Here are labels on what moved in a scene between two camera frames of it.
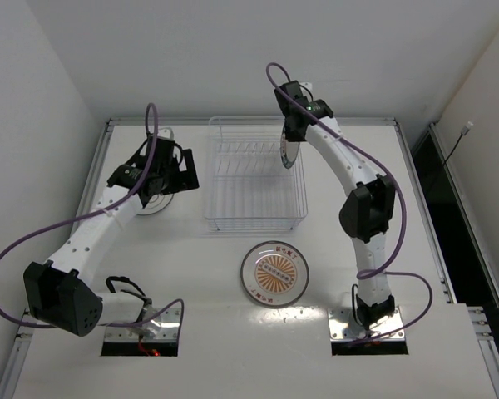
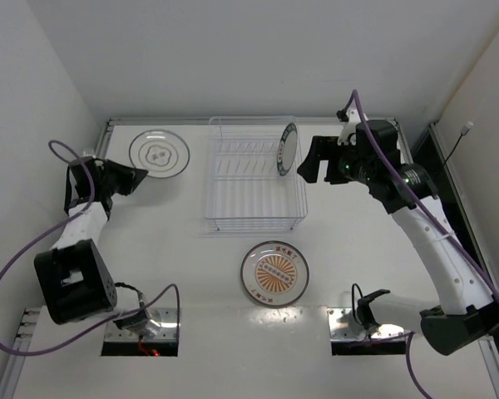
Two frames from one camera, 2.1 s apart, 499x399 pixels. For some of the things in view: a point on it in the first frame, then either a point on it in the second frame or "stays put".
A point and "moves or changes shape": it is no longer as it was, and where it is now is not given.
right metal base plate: x=343 y=327 stays put
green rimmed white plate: x=156 y=204 moves or changes shape
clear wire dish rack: x=248 y=187 stays put
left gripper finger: x=189 y=160 → x=124 y=189
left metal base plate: x=168 y=319 stays put
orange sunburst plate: x=274 y=273 stays put
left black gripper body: x=187 y=169 → x=109 y=178
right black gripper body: x=293 y=125 → x=330 y=160
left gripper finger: x=188 y=178 → x=125 y=176
